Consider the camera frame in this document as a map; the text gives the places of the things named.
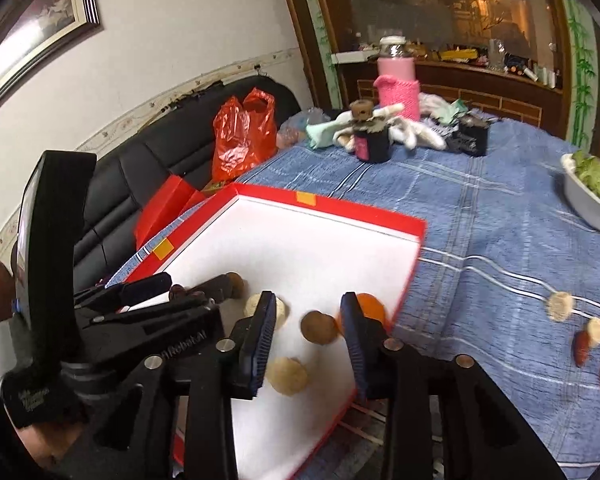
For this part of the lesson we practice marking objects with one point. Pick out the red box lid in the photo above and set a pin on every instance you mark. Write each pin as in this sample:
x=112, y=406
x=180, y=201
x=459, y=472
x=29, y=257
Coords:
x=172, y=205

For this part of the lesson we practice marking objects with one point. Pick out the yellow flat box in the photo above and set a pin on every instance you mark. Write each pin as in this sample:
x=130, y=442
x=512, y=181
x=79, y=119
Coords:
x=457, y=53

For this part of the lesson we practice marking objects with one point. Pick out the wooden framed glass partition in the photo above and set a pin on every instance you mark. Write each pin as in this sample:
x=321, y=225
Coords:
x=290, y=10

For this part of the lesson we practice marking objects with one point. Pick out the clear plastic bag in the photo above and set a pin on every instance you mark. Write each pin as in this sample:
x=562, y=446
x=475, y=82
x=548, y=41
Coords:
x=292, y=130

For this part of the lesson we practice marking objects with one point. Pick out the black cup with pink label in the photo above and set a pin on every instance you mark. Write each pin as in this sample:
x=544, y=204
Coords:
x=375, y=145

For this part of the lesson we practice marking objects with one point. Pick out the jar with pink knit sleeve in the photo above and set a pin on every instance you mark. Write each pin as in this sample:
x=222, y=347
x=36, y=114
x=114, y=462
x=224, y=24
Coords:
x=397, y=87

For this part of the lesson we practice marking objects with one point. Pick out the red shallow gift box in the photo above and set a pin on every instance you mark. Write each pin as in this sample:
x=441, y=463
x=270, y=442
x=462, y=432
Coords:
x=305, y=260

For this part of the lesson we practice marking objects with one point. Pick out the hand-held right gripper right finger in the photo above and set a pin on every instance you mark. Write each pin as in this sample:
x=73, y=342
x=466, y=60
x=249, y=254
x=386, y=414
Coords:
x=357, y=345

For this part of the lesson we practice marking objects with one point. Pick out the person's left hand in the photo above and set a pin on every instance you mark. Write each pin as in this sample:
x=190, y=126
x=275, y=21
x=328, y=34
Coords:
x=30, y=395

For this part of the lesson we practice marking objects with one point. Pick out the framed wall picture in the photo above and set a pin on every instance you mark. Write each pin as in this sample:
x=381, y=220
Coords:
x=40, y=25

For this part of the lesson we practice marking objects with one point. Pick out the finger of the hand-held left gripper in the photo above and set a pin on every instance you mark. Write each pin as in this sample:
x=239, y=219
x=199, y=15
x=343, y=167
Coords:
x=212, y=287
x=145, y=285

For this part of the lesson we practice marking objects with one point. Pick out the brown kiwi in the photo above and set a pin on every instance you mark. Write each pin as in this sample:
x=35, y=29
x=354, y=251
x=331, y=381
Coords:
x=236, y=285
x=319, y=327

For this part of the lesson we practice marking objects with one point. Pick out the black leather sofa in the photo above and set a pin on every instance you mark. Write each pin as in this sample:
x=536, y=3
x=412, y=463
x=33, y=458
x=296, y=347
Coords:
x=145, y=160

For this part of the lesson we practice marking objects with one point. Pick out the orange tangerine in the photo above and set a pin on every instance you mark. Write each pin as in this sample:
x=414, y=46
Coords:
x=372, y=310

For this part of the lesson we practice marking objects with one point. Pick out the white and green cloth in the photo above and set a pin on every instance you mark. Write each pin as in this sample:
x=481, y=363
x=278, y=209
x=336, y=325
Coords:
x=442, y=107

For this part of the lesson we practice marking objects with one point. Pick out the red plastic bag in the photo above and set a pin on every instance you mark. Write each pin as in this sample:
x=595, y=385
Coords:
x=242, y=135

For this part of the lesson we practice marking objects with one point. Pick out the plain black cup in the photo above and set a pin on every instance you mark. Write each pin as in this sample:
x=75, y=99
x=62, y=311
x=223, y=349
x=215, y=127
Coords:
x=472, y=137

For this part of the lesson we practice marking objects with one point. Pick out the white gloves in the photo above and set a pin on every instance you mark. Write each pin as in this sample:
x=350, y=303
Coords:
x=410, y=130

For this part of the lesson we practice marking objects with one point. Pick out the bamboo-painted glass panel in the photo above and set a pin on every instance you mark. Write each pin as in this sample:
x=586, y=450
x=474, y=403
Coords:
x=582, y=70
x=320, y=35

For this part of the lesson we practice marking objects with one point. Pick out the green leafy vegetables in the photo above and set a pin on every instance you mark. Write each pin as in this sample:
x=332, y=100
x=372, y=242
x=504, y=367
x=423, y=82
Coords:
x=592, y=172

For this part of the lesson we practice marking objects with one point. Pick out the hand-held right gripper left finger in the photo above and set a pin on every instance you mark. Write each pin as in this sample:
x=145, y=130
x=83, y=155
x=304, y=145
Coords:
x=260, y=345

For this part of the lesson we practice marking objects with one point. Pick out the clear glass pitcher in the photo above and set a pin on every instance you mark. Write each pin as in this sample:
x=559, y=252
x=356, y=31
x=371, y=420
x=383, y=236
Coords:
x=497, y=55

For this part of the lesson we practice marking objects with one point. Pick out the blue plaid tablecloth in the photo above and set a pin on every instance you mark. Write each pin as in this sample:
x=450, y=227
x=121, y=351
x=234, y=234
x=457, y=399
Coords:
x=480, y=240

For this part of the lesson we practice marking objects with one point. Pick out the white bowl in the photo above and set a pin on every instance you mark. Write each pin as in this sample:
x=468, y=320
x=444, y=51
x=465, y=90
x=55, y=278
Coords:
x=587, y=207

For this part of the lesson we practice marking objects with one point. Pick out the white banana pieces cluster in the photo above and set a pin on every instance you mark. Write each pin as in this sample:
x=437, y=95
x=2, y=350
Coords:
x=560, y=306

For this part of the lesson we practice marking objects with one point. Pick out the pale green cloth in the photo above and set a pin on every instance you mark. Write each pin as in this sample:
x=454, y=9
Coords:
x=320, y=132

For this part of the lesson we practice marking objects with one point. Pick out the wooden counter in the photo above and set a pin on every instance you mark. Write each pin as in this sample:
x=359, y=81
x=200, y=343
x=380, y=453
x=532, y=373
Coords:
x=480, y=85

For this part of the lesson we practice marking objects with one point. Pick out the small brown-headed doll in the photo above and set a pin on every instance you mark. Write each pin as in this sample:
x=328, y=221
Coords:
x=362, y=110

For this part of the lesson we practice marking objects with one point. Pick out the white sugarcane chunk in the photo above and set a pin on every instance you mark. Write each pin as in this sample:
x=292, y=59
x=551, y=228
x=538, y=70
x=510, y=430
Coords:
x=251, y=306
x=596, y=331
x=287, y=375

